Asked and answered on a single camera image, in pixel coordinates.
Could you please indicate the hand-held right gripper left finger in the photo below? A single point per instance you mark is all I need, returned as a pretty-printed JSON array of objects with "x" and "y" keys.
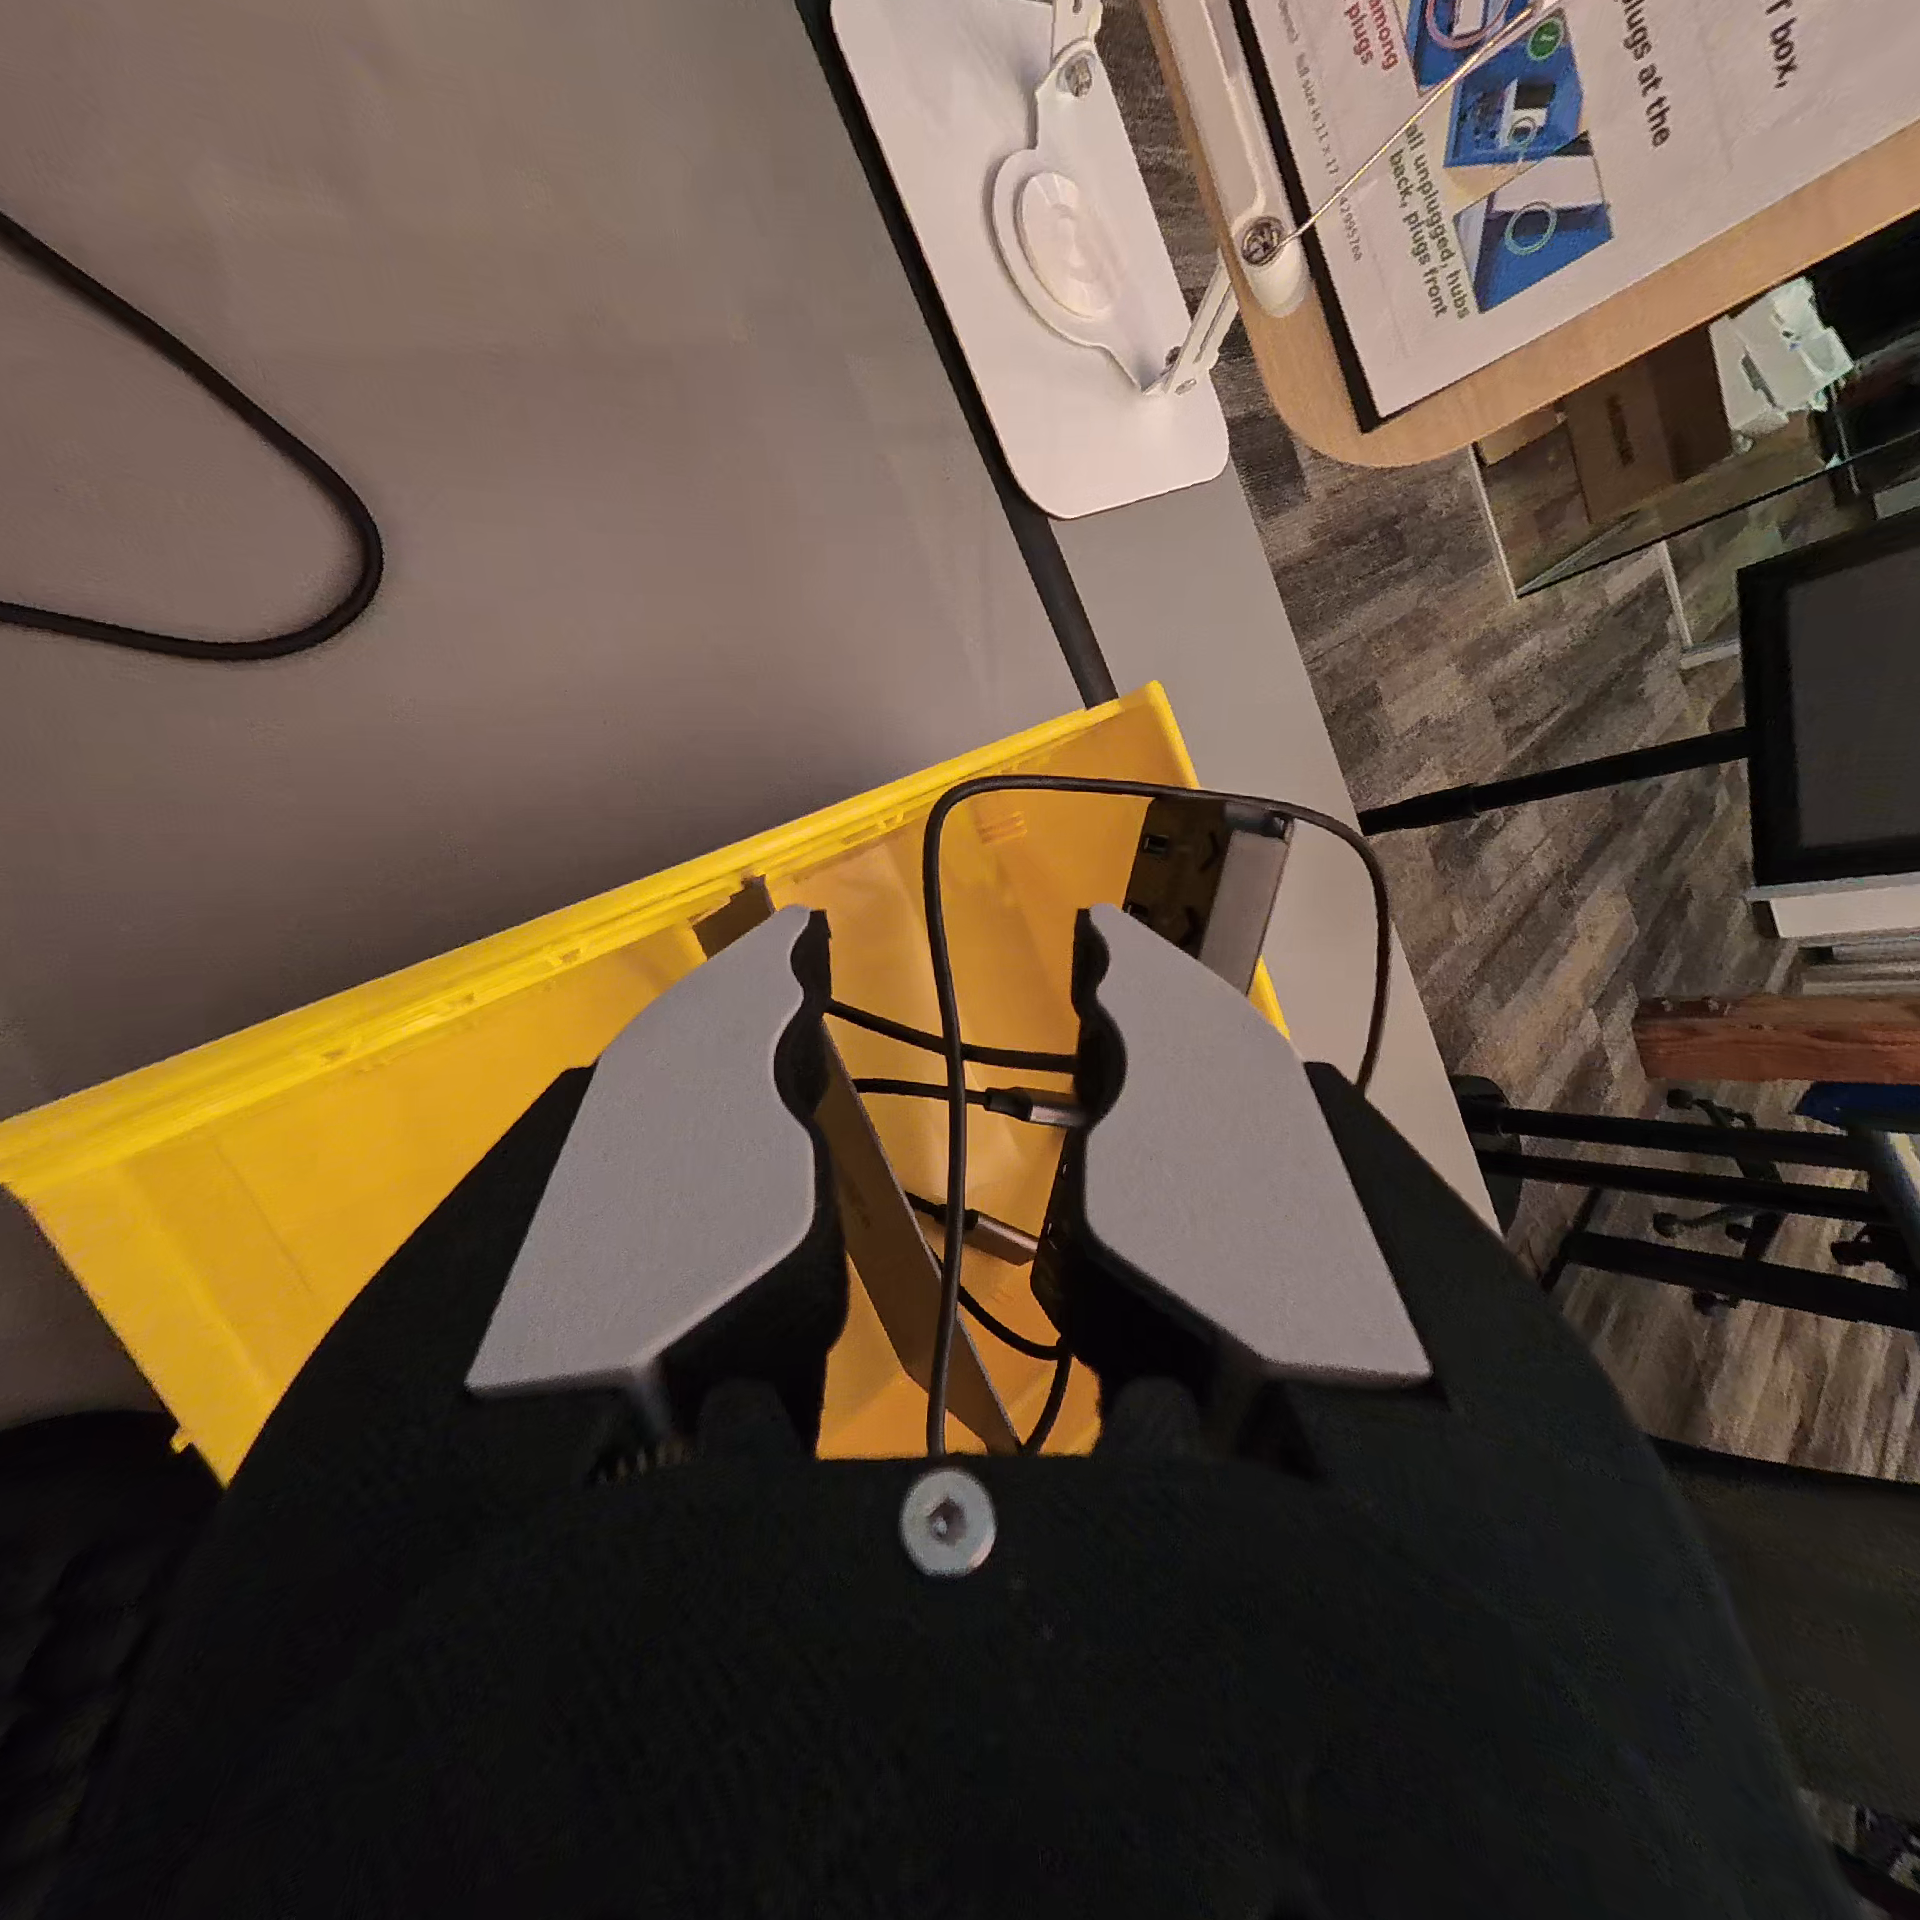
[{"x": 661, "y": 1201}]

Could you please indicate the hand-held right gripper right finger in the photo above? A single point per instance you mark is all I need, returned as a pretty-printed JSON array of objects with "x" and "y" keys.
[{"x": 1245, "y": 1201}]

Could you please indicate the yellow plastic bin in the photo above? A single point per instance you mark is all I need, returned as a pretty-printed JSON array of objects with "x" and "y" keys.
[{"x": 376, "y": 1171}]

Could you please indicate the black monitor stand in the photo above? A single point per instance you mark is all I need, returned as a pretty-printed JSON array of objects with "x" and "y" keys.
[{"x": 1559, "y": 781}]

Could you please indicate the wooden beam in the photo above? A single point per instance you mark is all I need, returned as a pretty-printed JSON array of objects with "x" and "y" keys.
[{"x": 1770, "y": 1037}]

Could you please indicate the black flat monitor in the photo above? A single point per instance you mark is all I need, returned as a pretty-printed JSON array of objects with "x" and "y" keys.
[{"x": 1846, "y": 706}]

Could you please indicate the white document stand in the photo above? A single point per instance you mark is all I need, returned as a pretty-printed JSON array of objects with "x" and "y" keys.
[{"x": 1079, "y": 422}]

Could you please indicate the wooden document board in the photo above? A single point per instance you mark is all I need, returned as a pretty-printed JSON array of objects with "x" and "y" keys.
[{"x": 1320, "y": 406}]

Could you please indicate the small white box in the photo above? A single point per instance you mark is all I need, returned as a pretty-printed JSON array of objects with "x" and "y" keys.
[{"x": 1786, "y": 359}]

